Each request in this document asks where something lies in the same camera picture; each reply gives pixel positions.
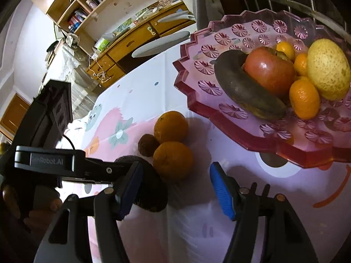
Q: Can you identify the wooden desk with drawers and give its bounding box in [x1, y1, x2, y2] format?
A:
[86, 1, 188, 89]

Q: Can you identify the tangerine top back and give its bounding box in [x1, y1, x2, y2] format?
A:
[154, 110, 189, 144]

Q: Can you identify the dark avocado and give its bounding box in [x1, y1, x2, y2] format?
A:
[114, 156, 168, 213]

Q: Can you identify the wooden door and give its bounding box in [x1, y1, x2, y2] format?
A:
[1, 93, 30, 140]

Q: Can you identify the yellow pear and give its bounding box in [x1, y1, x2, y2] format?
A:
[308, 39, 350, 101]

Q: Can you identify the cartoon printed tablecloth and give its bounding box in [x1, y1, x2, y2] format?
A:
[58, 46, 350, 262]

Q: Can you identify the black cable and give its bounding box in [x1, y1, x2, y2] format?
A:
[62, 134, 77, 151]

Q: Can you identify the dark overripe banana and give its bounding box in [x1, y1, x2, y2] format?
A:
[214, 50, 287, 121]

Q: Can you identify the tangerine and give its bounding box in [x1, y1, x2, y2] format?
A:
[153, 141, 194, 183]
[276, 41, 295, 61]
[294, 53, 308, 77]
[154, 110, 189, 144]
[289, 77, 321, 120]

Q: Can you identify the pink glass fruit bowl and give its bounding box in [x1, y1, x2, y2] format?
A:
[174, 9, 350, 168]

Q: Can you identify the grey office chair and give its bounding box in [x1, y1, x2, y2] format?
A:
[131, 0, 224, 58]

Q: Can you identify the lace covered piano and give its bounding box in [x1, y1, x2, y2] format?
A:
[40, 43, 104, 119]

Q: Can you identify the small brown passion fruit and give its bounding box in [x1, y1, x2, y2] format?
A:
[138, 134, 160, 157]

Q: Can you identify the left hand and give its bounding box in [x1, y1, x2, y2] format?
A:
[2, 185, 63, 242]

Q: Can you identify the red apple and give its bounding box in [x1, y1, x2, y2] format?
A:
[243, 46, 296, 97]

